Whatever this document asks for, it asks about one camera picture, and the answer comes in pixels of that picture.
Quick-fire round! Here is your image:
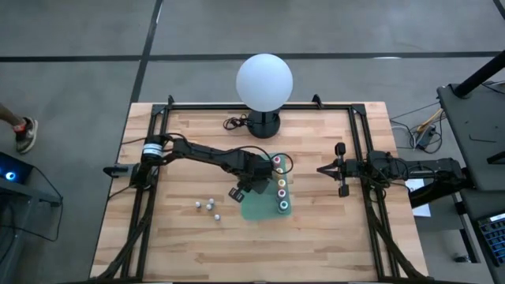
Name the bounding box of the white paper sheet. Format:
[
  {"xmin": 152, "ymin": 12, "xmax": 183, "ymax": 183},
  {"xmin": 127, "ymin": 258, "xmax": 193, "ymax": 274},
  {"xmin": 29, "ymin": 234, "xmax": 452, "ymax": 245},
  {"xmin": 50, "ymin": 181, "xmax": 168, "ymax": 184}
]
[{"xmin": 405, "ymin": 177, "xmax": 432, "ymax": 219}]

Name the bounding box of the person's foot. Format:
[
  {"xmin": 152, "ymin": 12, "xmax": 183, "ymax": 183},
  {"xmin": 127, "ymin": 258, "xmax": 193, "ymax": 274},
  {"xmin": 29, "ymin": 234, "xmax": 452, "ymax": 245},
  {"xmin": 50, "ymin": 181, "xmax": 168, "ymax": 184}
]
[{"xmin": 0, "ymin": 103, "xmax": 39, "ymax": 155}]

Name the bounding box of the white globe table lamp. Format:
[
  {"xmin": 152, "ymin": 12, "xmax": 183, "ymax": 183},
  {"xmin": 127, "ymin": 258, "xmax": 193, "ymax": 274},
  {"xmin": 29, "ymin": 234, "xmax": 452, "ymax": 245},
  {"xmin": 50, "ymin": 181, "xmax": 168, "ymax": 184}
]
[{"xmin": 235, "ymin": 53, "xmax": 294, "ymax": 140}]

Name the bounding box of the black support beam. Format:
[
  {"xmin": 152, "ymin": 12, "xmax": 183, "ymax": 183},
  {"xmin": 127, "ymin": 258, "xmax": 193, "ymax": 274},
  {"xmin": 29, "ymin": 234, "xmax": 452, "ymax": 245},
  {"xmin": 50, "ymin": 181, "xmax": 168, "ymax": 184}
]
[{"xmin": 409, "ymin": 179, "xmax": 474, "ymax": 209}]

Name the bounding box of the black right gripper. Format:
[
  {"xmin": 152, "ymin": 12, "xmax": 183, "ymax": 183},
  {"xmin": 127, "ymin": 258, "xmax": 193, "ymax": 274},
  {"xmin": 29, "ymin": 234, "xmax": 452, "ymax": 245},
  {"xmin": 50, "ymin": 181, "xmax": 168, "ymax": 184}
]
[{"xmin": 317, "ymin": 140, "xmax": 369, "ymax": 198}]

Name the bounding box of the dark grey side table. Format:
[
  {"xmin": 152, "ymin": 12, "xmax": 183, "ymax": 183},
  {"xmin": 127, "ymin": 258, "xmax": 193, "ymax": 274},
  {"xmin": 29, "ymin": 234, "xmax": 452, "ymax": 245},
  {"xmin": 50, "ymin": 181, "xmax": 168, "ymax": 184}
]
[{"xmin": 436, "ymin": 80, "xmax": 505, "ymax": 192}]

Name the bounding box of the keyboard with coloured keys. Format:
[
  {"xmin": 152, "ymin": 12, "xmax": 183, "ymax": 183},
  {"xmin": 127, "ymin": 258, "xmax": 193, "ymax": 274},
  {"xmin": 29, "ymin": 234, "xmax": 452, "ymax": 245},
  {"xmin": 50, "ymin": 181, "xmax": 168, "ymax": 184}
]
[{"xmin": 477, "ymin": 212, "xmax": 505, "ymax": 267}]

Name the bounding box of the black computer with blue light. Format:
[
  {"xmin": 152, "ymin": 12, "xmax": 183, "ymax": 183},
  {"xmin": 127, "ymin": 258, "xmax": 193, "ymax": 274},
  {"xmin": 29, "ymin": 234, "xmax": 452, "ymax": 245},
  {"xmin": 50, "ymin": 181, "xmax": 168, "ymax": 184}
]
[{"xmin": 0, "ymin": 151, "xmax": 35, "ymax": 186}]

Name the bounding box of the black aluminium table frame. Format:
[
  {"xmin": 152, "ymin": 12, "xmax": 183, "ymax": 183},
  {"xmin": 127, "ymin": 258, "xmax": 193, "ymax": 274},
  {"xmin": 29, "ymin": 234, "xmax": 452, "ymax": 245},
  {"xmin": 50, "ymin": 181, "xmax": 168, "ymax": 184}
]
[{"xmin": 91, "ymin": 94, "xmax": 429, "ymax": 283}]

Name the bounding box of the black lamp power cable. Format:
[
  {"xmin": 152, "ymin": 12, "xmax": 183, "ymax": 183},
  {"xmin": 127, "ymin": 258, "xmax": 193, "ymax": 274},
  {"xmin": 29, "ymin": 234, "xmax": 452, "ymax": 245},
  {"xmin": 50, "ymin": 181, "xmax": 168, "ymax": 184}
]
[{"xmin": 223, "ymin": 113, "xmax": 253, "ymax": 132}]

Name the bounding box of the power strip with cables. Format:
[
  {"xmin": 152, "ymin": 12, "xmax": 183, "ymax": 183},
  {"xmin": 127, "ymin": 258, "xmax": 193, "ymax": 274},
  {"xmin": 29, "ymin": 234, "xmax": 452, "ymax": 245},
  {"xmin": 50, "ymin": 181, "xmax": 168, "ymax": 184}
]
[{"xmin": 390, "ymin": 101, "xmax": 445, "ymax": 155}]

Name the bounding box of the black diagonal pole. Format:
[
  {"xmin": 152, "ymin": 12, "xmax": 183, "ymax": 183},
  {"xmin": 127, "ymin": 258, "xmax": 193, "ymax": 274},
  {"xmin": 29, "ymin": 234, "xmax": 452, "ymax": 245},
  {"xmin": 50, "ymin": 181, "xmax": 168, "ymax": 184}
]
[{"xmin": 453, "ymin": 50, "xmax": 505, "ymax": 99}]

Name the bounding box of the black computer desk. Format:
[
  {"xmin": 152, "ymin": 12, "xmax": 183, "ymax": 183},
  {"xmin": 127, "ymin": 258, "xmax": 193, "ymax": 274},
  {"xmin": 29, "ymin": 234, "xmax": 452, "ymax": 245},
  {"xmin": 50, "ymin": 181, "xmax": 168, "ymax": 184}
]
[{"xmin": 457, "ymin": 188, "xmax": 505, "ymax": 284}]

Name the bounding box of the teal translucent plastic bin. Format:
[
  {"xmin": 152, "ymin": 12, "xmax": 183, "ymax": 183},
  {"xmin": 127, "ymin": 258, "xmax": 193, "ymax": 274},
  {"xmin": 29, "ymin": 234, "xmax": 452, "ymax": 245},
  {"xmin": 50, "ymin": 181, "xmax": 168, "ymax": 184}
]
[{"xmin": 240, "ymin": 152, "xmax": 294, "ymax": 221}]

